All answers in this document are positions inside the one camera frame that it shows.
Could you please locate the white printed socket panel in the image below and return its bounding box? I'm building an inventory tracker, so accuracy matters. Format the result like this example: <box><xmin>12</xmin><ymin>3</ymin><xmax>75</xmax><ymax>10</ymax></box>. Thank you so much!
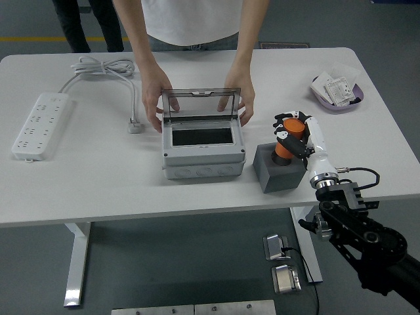
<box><xmin>324</xmin><ymin>77</ymin><xmax>357</xmax><ymax>108</ymax></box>

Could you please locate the white power plug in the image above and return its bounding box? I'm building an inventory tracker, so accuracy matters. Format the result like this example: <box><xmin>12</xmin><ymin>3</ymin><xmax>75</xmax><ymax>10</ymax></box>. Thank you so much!
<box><xmin>127</xmin><ymin>117</ymin><xmax>144</xmax><ymax>135</ymax></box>

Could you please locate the person's right hand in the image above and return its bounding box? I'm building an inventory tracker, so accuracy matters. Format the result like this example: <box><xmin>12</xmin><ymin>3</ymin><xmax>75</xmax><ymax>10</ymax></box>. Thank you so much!
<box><xmin>140</xmin><ymin>64</ymin><xmax>180</xmax><ymax>134</ymax></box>

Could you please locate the grey plastic junction box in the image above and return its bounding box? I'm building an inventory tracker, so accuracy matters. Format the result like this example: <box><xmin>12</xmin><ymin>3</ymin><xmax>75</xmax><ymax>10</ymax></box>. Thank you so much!
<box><xmin>161</xmin><ymin>116</ymin><xmax>247</xmax><ymax>180</ymax></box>

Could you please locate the silver floor socket box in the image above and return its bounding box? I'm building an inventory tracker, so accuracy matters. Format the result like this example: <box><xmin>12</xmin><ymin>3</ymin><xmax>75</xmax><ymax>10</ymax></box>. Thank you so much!
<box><xmin>271</xmin><ymin>264</ymin><xmax>302</xmax><ymax>294</ymax></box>
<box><xmin>262</xmin><ymin>232</ymin><xmax>291</xmax><ymax>262</ymax></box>

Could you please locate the white table leg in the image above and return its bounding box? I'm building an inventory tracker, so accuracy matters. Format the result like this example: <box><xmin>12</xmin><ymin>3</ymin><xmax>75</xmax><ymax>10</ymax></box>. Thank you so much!
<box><xmin>63</xmin><ymin>222</ymin><xmax>92</xmax><ymax>308</ymax></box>
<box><xmin>290</xmin><ymin>206</ymin><xmax>324</xmax><ymax>284</ymax></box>

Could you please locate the clear plastic bag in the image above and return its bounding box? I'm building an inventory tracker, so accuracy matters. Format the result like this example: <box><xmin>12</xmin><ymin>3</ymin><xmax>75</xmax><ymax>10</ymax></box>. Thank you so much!
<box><xmin>329</xmin><ymin>62</ymin><xmax>361</xmax><ymax>85</ymax></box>

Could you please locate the tinted clear box lid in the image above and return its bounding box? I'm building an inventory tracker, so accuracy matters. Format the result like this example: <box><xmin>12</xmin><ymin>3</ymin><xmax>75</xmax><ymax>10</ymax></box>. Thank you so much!
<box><xmin>161</xmin><ymin>87</ymin><xmax>242</xmax><ymax>119</ymax></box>

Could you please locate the purple oval tray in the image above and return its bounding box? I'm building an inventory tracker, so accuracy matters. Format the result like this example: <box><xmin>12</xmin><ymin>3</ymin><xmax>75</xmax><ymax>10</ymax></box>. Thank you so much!
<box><xmin>310</xmin><ymin>75</ymin><xmax>365</xmax><ymax>114</ymax></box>

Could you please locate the grey block holder with hole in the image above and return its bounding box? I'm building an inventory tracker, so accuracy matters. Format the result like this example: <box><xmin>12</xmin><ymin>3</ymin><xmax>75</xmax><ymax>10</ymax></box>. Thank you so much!
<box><xmin>252</xmin><ymin>142</ymin><xmax>308</xmax><ymax>194</ymax></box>

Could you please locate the white power strip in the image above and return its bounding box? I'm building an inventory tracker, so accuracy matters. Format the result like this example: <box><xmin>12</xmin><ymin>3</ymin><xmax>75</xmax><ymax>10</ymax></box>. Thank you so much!
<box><xmin>11</xmin><ymin>92</ymin><xmax>75</xmax><ymax>162</ymax></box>

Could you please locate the white power cord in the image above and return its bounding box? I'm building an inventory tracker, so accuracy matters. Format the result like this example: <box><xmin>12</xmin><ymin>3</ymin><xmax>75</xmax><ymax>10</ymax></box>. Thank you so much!
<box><xmin>58</xmin><ymin>56</ymin><xmax>139</xmax><ymax>121</ymax></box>

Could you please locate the black floor cable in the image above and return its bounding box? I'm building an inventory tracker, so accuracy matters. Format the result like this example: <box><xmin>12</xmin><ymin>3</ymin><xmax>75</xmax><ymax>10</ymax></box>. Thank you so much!
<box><xmin>282</xmin><ymin>246</ymin><xmax>321</xmax><ymax>315</ymax></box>

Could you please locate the plain white card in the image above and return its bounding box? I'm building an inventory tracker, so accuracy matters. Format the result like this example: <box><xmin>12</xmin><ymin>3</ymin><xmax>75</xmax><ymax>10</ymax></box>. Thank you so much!
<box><xmin>310</xmin><ymin>71</ymin><xmax>334</xmax><ymax>99</ymax></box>

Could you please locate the dark floor mat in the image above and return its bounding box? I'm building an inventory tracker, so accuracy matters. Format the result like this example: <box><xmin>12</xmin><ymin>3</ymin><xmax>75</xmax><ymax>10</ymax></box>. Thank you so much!
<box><xmin>259</xmin><ymin>41</ymin><xmax>311</xmax><ymax>50</ymax></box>

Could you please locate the orange cylinder battery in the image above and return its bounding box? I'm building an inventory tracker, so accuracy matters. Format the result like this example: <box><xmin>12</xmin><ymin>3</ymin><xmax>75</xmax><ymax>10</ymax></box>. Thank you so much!
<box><xmin>274</xmin><ymin>118</ymin><xmax>305</xmax><ymax>160</ymax></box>

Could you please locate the grey metal plate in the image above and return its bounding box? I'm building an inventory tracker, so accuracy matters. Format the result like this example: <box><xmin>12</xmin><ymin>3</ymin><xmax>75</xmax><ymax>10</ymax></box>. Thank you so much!
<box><xmin>194</xmin><ymin>299</ymin><xmax>276</xmax><ymax>315</ymax></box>
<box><xmin>111</xmin><ymin>304</ymin><xmax>194</xmax><ymax>315</ymax></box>

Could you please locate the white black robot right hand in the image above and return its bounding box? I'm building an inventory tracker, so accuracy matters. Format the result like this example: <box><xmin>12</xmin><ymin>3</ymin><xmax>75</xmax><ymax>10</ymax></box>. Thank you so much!
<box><xmin>272</xmin><ymin>110</ymin><xmax>339</xmax><ymax>184</ymax></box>

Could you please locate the person standing in background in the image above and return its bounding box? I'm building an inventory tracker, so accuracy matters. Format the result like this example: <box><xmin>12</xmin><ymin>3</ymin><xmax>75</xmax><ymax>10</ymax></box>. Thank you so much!
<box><xmin>51</xmin><ymin>0</ymin><xmax>125</xmax><ymax>53</ymax></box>

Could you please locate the person's left hand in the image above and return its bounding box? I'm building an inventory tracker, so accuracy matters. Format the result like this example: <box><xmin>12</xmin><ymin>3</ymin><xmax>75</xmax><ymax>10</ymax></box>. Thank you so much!
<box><xmin>217</xmin><ymin>67</ymin><xmax>256</xmax><ymax>128</ymax></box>

